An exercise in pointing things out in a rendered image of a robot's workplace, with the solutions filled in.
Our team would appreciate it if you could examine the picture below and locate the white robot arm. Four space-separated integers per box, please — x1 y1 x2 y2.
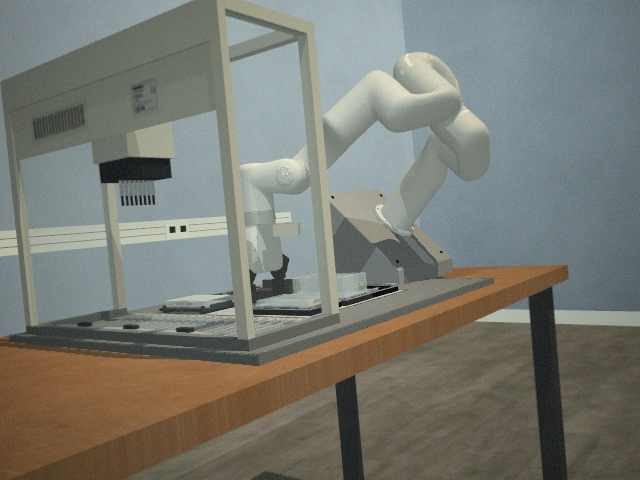
322 52 491 237

